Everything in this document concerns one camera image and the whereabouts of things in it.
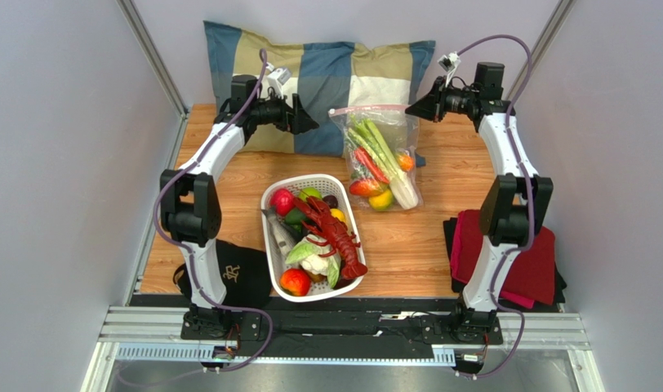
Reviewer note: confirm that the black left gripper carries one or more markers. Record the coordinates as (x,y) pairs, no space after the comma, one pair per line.
(295,121)

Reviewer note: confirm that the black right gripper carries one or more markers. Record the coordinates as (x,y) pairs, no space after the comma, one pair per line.
(436,101)

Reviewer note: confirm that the green orange mango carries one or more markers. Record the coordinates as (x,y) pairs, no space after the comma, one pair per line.
(405,162)

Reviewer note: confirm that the green celery stalk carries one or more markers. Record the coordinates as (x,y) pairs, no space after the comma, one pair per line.
(365,133)

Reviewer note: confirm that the orange carrot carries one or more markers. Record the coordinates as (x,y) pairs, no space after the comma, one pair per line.
(367,161)

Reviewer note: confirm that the clear pink zip top bag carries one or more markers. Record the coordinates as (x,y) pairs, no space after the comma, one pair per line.
(399,129)

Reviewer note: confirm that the yellow green lemon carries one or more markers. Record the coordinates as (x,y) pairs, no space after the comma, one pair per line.
(381,202)

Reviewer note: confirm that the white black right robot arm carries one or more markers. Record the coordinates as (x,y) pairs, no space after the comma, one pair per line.
(513,211)

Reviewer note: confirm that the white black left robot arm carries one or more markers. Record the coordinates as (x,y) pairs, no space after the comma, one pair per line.
(188,204)

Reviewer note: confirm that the checkered blue beige pillow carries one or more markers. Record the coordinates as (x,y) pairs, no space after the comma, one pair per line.
(325,75)

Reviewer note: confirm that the green pear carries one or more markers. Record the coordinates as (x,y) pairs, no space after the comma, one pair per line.
(307,192)

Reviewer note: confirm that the red apple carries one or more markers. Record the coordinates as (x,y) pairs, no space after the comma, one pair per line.
(282,201)

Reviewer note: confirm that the white plastic basket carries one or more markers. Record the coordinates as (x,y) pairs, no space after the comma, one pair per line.
(322,287)

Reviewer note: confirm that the dark purple fruit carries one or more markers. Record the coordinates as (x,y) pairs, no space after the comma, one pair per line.
(331,201)

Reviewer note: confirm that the yellow bell pepper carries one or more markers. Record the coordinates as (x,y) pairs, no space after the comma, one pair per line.
(338,214)

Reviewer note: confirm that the red toy lobster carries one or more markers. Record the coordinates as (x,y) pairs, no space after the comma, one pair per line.
(335,233)

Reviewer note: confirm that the grey toy fish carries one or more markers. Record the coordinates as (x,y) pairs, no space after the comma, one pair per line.
(283,239)

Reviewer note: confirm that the green cabbage leaf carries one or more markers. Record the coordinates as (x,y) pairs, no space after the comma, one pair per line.
(302,250)

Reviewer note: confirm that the white cauliflower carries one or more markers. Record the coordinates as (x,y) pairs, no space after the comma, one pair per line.
(319,264)

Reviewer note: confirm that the small orange fruit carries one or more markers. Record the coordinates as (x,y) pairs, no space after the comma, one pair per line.
(295,282)

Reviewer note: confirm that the black cap with logo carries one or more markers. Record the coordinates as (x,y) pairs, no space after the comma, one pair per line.
(225,274)

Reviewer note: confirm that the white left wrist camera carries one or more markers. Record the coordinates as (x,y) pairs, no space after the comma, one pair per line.
(277,77)

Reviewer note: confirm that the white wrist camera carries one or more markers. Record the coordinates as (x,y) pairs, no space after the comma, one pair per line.
(277,77)
(450,64)

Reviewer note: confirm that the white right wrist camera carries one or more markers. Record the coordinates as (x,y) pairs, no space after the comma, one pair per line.
(450,64)

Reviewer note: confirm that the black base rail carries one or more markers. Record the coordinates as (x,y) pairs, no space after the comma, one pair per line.
(341,331)

